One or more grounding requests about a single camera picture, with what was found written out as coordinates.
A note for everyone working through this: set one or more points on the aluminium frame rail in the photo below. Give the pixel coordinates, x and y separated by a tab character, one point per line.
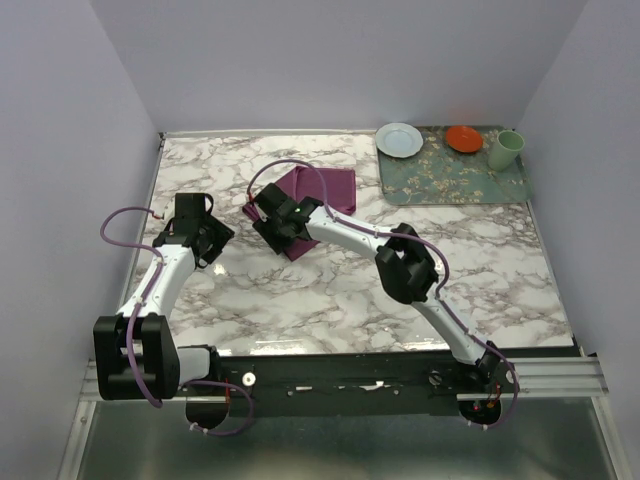
538	378

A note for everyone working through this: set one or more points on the orange bowl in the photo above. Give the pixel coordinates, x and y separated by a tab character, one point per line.
464	139

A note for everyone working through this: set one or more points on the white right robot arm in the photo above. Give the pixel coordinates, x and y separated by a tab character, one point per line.
404	262

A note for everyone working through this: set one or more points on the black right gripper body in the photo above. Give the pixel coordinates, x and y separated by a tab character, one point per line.
278	223

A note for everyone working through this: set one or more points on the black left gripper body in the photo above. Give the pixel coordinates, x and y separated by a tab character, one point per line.
218	235

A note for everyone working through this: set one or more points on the floral green tray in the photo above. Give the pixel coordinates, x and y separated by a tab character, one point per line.
439	175

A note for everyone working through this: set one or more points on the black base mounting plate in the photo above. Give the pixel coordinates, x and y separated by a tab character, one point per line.
257	385

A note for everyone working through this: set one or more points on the light blue plate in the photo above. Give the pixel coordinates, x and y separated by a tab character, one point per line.
399	140

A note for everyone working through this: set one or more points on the green cup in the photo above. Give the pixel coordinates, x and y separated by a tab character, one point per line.
505	149

